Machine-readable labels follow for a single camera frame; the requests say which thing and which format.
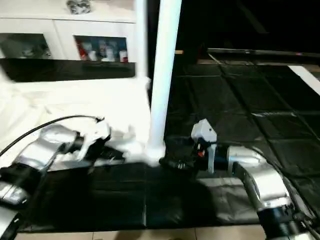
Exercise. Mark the white plastic table top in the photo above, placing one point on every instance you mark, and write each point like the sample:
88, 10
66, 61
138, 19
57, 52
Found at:
75, 110

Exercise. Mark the white plastic table leg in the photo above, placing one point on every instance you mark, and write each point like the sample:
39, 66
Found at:
141, 37
165, 70

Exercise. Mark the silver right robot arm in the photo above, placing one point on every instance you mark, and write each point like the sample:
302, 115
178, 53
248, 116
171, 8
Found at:
260, 180

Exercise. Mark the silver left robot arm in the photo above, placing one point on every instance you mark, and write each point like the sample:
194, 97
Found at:
35, 160

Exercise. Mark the black work mat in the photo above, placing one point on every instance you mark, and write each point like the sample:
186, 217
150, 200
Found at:
225, 190

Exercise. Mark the small white jar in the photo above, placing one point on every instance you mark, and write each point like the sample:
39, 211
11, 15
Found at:
110, 51

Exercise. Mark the small red bottle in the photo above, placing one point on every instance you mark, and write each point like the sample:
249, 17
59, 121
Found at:
82, 50

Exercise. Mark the small tan label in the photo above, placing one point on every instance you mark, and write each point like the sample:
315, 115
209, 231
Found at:
178, 51

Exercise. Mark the long black bar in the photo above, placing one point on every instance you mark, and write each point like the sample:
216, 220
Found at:
260, 52

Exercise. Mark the small dark figurines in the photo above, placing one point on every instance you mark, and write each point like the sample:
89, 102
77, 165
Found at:
30, 50

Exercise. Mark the white board strip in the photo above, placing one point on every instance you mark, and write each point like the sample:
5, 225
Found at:
305, 77

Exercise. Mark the white glass-door cabinet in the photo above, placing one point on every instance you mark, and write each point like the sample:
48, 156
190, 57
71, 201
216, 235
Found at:
65, 27

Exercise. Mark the large black cabinet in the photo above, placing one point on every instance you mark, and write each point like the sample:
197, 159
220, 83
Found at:
250, 25

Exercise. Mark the small grey metal object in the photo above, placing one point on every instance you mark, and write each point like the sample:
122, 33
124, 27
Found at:
79, 6

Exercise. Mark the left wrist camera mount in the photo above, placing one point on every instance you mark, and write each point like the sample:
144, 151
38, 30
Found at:
97, 135

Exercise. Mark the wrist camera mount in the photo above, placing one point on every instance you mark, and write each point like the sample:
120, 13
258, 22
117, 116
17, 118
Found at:
97, 135
203, 131

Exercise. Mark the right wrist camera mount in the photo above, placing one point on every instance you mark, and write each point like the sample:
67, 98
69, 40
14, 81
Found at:
203, 131

